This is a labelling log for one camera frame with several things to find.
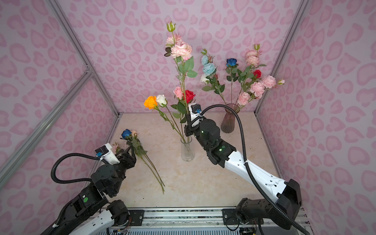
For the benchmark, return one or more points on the red rose stem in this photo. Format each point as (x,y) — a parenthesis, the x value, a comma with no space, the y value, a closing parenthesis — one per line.
(257,74)

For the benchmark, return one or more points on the aluminium frame profile left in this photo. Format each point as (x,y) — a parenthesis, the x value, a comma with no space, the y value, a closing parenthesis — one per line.
(19,156)

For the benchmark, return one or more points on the peach rose stem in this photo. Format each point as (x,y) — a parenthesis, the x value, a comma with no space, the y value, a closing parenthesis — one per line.
(134,134)

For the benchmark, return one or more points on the white rose stem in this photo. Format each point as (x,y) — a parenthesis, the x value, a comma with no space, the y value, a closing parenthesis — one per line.
(204,79)
(168,116)

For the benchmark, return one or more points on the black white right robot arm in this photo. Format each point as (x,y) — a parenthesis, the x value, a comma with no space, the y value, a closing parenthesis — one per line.
(281,200)

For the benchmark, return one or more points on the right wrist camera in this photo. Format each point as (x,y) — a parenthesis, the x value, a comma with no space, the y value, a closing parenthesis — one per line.
(194,114)

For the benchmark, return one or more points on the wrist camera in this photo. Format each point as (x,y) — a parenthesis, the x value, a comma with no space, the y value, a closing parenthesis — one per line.
(194,114)
(105,154)

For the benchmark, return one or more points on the blue rose stem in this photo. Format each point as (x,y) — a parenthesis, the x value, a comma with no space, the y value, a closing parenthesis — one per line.
(232,69)

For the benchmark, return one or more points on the clear glass vase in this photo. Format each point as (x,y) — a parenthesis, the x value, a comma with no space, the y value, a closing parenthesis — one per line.
(187,150)

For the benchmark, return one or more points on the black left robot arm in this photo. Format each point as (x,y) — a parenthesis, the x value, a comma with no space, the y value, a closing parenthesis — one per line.
(86,204)

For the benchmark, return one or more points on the aluminium frame profile right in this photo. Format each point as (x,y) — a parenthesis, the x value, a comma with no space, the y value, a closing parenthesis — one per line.
(302,9)

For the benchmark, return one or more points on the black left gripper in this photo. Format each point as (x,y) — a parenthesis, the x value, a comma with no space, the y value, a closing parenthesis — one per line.
(131,160)

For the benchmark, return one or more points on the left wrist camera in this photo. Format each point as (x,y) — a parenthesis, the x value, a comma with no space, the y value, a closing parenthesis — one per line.
(105,154)

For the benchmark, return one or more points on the purple ribbed glass vase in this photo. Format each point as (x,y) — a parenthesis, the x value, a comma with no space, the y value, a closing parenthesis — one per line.
(228,123)

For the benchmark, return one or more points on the pale pink white flower bunch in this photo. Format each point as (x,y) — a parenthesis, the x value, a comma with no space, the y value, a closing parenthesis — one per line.
(116,148)

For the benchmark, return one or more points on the pink rose spray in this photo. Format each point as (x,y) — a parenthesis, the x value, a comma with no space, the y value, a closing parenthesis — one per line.
(243,99)
(181,53)

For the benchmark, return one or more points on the light blue flower spray stem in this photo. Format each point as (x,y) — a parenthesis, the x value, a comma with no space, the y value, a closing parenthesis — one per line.
(210,70)

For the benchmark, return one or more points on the pink orange mixed flower stem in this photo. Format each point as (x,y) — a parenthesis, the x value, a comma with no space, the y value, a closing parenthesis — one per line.
(257,89)

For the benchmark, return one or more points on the single pink rose stem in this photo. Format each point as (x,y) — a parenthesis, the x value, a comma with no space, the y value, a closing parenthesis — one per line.
(181,108)

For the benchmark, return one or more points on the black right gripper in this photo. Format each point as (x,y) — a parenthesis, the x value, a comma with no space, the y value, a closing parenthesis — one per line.
(189,127)

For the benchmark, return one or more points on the pink rose spray stem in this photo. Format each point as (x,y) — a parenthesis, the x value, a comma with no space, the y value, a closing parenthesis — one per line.
(252,59)

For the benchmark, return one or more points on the aluminium frame profile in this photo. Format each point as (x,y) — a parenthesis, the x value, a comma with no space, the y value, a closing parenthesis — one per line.
(19,156)
(302,9)

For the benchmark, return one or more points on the orange rose stem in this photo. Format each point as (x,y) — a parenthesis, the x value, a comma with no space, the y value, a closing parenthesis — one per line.
(151,104)

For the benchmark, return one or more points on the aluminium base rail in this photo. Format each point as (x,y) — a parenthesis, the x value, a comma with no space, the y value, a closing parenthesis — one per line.
(195,221)

